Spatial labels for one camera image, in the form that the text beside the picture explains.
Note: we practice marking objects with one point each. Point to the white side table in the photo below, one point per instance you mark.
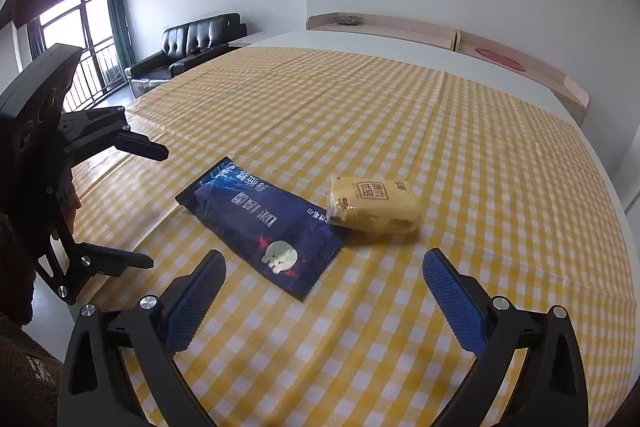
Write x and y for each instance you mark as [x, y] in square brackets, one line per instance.
[250, 39]

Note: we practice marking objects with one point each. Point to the black leather sofa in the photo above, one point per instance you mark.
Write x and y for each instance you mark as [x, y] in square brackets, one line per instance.
[195, 39]

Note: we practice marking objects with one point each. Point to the teal curtain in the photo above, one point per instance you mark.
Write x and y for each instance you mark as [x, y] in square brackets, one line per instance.
[120, 22]

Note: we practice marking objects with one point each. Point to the dark blue snack wrapper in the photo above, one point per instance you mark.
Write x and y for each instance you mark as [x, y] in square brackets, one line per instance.
[260, 227]

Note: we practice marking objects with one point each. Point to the pink low cabinet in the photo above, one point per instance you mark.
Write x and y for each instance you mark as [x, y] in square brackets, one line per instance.
[545, 74]
[400, 29]

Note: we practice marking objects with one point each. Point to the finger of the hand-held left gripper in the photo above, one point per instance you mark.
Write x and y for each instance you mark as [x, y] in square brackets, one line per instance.
[125, 263]
[145, 148]

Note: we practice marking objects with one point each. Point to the large window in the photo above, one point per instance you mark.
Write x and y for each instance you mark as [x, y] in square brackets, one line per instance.
[95, 37]

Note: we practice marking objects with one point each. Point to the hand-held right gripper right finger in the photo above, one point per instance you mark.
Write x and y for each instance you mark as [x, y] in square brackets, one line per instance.
[457, 302]

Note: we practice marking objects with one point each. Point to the person's left forearm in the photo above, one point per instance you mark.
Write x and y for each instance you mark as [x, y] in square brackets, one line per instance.
[25, 357]

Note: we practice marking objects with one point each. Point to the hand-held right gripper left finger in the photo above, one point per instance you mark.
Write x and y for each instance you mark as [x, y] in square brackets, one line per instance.
[192, 302]

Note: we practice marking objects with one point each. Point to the yellow checkered tablecloth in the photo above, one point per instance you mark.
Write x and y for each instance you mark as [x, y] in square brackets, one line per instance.
[400, 117]

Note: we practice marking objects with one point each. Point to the red round mat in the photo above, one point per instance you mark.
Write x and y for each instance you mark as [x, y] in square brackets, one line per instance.
[500, 58]

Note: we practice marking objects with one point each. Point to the small grey bowl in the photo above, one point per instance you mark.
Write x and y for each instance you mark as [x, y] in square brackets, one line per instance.
[348, 19]

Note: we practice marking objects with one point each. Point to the yellow snack packet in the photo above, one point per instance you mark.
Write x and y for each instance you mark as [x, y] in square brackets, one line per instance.
[375, 207]

